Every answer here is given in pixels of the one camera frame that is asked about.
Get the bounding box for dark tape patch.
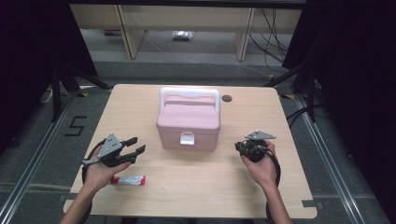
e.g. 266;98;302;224
301;199;325;209
58;193;78;203

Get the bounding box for person's left hand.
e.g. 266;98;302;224
83;146;132;191

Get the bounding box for left hand-held gripper black cable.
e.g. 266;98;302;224
81;138;107;224

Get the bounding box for beige wooden shelf unit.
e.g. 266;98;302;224
68;3;303;62

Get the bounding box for dark curtain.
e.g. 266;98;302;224
0;0;99;157
281;0;396;218

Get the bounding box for hand-held gripper black cable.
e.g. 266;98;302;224
81;138;107;224
261;145;282;224

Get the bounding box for right hand-held gripper black cable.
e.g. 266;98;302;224
261;145;282;224

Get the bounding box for red and white toothpaste tube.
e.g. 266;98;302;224
110;175;147;187

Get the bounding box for black floor cables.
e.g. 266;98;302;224
248;8;290;64

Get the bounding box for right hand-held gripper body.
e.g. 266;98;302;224
234;130;277;163

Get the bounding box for person's right hand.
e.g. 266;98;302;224
241;139;279;189

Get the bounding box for pink storage box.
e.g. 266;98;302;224
156;87;222;153

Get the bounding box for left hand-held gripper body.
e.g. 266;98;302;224
82;133;126;168

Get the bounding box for black metal stand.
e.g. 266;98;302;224
264;62;317;123
50;63;111;122

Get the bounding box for clear plastic bag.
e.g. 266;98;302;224
172;30;194;41

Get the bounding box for aluminium floor rail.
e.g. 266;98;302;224
0;91;78;224
293;94;365;224

